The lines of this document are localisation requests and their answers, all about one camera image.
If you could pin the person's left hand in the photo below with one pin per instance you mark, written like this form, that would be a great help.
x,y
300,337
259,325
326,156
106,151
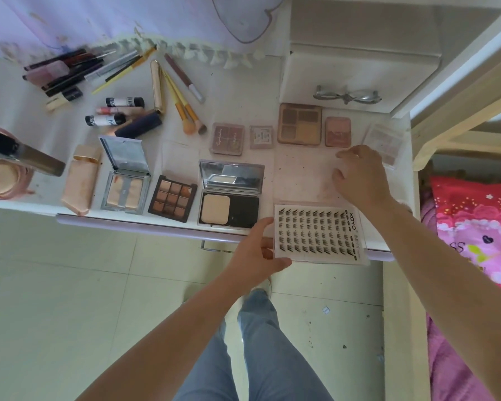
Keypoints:
x,y
246,258

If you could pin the person's right hand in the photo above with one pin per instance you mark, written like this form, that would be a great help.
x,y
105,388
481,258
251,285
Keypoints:
x,y
365,179

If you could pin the person's right thumb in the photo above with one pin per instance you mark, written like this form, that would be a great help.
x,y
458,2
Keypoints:
x,y
339,179

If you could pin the person's left thumb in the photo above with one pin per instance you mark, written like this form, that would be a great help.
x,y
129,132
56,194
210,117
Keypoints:
x,y
261,230

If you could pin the clear false eyelash case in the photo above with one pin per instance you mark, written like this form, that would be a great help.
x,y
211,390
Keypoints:
x,y
317,233

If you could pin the person's right forearm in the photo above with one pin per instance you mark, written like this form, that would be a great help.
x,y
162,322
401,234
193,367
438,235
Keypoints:
x,y
442,288

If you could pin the person's left forearm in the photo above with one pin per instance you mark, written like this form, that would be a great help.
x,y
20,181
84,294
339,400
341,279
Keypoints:
x,y
163,350

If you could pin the black powder compact with mirror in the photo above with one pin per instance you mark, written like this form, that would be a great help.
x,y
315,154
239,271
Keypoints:
x,y
229,204

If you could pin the pink blush compact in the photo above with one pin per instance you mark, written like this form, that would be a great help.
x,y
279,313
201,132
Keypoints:
x,y
338,132

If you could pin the person's white shoe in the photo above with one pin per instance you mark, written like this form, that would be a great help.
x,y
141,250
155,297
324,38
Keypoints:
x,y
262,288

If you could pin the clear-case eyeshadow palette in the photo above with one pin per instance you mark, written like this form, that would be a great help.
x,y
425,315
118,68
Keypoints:
x,y
385,139

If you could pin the four-pan brown eyeshadow palette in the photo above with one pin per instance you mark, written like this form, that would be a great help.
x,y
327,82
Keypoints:
x,y
299,124

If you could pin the small square blush compact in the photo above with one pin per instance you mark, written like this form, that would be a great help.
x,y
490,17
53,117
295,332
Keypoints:
x,y
261,137

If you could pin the nine-pan brown eyeshadow palette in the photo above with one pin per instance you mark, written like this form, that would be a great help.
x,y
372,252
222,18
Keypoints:
x,y
172,199

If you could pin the small pink eyeshadow palette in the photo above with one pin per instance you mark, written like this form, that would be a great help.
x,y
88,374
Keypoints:
x,y
227,139

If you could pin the person's blue jeans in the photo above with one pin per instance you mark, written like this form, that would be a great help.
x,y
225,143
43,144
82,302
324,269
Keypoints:
x,y
271,354

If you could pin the white storage drawer box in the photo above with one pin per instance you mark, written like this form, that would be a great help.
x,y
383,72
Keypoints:
x,y
359,50

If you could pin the silver compact with mirror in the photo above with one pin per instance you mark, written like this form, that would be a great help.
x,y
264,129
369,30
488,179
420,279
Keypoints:
x,y
125,183

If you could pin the pink floral blanket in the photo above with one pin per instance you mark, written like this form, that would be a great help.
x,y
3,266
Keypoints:
x,y
476,229

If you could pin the navy lipstick tube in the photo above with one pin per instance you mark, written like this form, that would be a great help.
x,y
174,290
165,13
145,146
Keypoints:
x,y
140,124

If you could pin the mauve pencil with silver cap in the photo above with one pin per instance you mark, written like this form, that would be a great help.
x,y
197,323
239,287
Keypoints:
x,y
183,77

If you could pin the gold cosmetic tube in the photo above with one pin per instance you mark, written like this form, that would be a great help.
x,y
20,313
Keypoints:
x,y
158,85

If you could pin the pink lip gloss tube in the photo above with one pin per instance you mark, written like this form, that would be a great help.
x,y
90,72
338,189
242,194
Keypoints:
x,y
121,111

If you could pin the black and white tube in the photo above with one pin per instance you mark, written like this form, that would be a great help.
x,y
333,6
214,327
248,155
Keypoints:
x,y
105,120
125,101

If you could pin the silver cosmetic pencil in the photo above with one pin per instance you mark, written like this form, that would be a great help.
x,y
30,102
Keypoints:
x,y
110,65

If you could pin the beige concealer with black cap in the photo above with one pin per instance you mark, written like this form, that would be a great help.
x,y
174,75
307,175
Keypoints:
x,y
64,98

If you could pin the black cosmetic pencil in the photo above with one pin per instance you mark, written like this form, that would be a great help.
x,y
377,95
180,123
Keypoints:
x,y
66,84
73,75

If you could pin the lilac lace-trimmed cloth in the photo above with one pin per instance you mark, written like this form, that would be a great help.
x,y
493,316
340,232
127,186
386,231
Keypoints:
x,y
108,16

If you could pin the pink round jar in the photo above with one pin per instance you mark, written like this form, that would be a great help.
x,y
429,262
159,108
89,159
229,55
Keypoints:
x,y
2,181

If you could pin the pink frosted cosmetic tube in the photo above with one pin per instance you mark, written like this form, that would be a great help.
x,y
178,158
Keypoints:
x,y
46,73

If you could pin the dark red cosmetic pencil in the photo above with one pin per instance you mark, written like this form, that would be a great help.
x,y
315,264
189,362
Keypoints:
x,y
54,60

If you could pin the cream bed frame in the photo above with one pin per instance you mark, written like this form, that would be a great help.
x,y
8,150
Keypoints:
x,y
463,87

